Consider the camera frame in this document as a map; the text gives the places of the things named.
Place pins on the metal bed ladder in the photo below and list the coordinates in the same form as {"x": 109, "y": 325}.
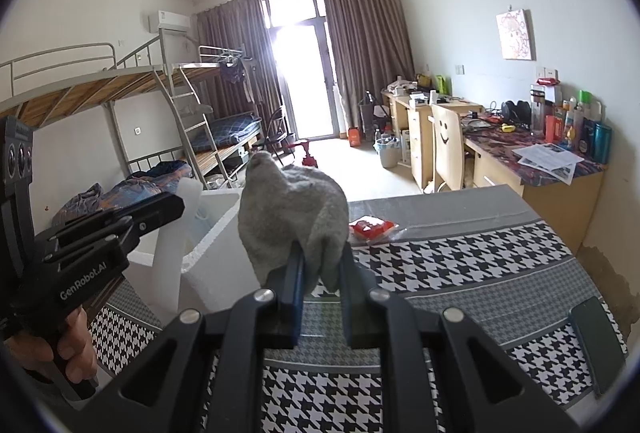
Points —
{"x": 195, "y": 128}

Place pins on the green box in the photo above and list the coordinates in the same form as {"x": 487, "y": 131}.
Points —
{"x": 442, "y": 84}

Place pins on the red white box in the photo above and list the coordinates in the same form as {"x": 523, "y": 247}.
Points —
{"x": 545, "y": 89}

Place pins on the wooden chair smiley face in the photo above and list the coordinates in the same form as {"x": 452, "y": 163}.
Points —
{"x": 446, "y": 143}

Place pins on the white air conditioner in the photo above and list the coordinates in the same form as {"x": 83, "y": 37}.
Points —
{"x": 167, "y": 21}

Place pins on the glass balcony door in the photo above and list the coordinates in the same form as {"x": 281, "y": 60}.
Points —
{"x": 300, "y": 78}

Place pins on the printed papers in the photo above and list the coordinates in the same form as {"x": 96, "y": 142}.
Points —
{"x": 547, "y": 160}

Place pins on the black headphones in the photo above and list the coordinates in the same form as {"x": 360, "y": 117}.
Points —
{"x": 515, "y": 112}

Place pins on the red snack packet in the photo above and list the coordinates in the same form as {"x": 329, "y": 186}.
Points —
{"x": 372, "y": 229}

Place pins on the pink wall picture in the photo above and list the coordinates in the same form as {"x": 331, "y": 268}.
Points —
{"x": 516, "y": 34}

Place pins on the person's left hand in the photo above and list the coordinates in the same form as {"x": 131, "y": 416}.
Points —
{"x": 75, "y": 338}

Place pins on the teal tumbler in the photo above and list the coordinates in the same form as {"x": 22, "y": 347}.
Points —
{"x": 602, "y": 143}

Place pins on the white foam box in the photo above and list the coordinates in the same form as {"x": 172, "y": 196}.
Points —
{"x": 215, "y": 263}

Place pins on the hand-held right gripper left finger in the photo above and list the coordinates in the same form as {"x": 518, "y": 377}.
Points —
{"x": 295, "y": 293}

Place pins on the white wall socket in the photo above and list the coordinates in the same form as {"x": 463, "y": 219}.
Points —
{"x": 547, "y": 72}

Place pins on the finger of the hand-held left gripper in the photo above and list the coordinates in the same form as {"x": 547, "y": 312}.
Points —
{"x": 150, "y": 210}
{"x": 100, "y": 248}

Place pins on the houndstooth patterned tablecloth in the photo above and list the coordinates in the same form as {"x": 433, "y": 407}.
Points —
{"x": 475, "y": 273}

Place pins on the black folding chair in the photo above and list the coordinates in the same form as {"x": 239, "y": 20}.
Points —
{"x": 276, "y": 133}

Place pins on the clear bottle black lid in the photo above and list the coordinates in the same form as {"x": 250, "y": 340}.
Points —
{"x": 538, "y": 118}

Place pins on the grey waste bin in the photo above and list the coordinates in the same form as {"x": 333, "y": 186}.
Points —
{"x": 387, "y": 154}

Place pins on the brown curtain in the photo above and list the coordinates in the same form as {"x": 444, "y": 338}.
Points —
{"x": 225, "y": 38}
{"x": 365, "y": 48}

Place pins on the hanging dark clothes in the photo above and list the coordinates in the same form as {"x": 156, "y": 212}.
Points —
{"x": 235, "y": 73}

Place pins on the metal bunk bed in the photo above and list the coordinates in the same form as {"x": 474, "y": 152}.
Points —
{"x": 220, "y": 50}
{"x": 75, "y": 90}

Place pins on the blue plaid bedding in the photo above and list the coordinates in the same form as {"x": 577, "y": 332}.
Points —
{"x": 230, "y": 129}

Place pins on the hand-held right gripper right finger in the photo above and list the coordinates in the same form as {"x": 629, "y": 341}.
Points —
{"x": 360, "y": 303}

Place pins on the green cap bottle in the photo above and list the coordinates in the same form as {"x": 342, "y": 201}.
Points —
{"x": 585, "y": 105}

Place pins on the blue orange quilt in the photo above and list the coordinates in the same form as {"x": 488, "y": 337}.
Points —
{"x": 125, "y": 193}

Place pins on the wooden desk patterned top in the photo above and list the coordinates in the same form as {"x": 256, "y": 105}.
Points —
{"x": 550, "y": 203}

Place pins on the grey sock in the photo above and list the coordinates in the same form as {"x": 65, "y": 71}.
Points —
{"x": 295, "y": 208}

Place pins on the dark green phone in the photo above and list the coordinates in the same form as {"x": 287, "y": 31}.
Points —
{"x": 597, "y": 343}

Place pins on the red stool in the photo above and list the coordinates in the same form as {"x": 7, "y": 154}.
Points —
{"x": 301, "y": 152}

